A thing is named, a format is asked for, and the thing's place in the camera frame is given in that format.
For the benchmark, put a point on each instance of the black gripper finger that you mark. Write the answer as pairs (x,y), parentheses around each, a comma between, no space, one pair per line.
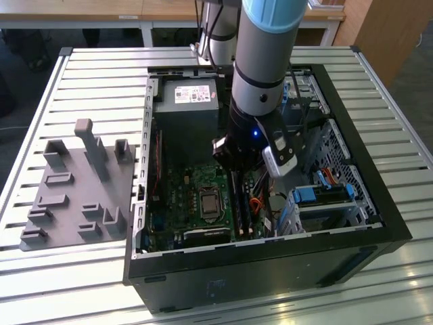
(221,150)

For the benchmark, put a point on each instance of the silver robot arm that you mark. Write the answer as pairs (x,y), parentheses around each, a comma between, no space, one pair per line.
(264,67)

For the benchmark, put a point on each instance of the RAM slot with black clips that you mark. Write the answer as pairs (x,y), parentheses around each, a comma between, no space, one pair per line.
(243,216)
(233,210)

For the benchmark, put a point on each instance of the RAM slot with white clips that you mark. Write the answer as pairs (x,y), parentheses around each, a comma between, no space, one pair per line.
(241,232)
(250,231)

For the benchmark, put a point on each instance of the grey power supply unit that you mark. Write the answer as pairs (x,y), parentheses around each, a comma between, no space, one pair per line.
(182,135)

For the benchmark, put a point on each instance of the black CPU socket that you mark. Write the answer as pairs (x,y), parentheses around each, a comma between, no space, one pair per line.
(208,190)

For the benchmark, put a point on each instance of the green motherboard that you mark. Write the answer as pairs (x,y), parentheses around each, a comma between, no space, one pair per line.
(182,189)

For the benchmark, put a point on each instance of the silver CPU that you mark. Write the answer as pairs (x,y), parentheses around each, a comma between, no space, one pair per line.
(210,206)

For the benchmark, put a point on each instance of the blue carrier with disk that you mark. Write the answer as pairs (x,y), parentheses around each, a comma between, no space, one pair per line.
(304,196)

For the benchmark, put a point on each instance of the metal disk bay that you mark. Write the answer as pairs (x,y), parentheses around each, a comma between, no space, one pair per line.
(314,94)
(355,213)

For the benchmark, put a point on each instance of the black graphics card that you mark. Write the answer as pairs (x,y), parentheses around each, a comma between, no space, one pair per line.
(206,237)

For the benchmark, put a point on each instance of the black PC case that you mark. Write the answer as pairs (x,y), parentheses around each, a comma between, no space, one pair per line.
(270,271)

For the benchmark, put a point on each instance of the grey parts rack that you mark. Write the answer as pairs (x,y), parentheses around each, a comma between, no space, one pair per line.
(78,189)

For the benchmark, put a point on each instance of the brown wooden cabinet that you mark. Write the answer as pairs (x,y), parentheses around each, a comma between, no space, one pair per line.
(389,34)

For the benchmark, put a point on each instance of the black camera bracket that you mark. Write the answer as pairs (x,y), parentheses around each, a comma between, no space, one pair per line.
(269,127)

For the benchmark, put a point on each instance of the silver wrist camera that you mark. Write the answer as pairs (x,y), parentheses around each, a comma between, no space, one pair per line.
(280,162)

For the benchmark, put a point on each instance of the wooden desk white frame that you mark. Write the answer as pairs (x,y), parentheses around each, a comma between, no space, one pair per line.
(67,8)

